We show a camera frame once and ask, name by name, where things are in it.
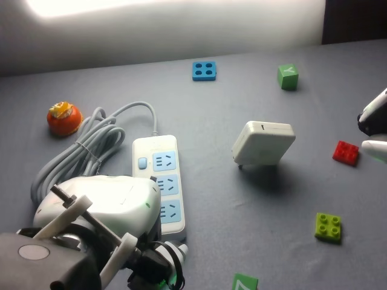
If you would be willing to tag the white power strip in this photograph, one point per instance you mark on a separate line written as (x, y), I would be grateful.
(145, 148)

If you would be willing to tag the blue four-hole block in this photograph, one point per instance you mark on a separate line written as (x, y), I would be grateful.
(204, 75)

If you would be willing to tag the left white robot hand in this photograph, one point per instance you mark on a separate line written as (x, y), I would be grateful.
(121, 199)

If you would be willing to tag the grey table cloth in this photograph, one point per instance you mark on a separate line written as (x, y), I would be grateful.
(226, 205)

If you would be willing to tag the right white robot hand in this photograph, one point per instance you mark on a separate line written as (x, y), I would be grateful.
(379, 104)

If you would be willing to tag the white power adapter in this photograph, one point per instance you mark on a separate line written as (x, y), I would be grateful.
(263, 145)

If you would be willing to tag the green flat letter tile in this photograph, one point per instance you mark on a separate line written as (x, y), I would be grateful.
(245, 282)

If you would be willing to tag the red building brick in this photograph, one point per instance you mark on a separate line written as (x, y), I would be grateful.
(346, 152)

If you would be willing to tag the lime green building brick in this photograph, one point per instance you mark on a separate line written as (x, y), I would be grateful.
(328, 228)

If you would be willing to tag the orange toy cake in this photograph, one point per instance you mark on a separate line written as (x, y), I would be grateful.
(63, 121)

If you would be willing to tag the green letter cube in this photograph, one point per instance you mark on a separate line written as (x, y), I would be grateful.
(288, 80)

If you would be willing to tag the dark brown panel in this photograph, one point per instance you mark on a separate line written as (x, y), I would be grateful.
(353, 21)

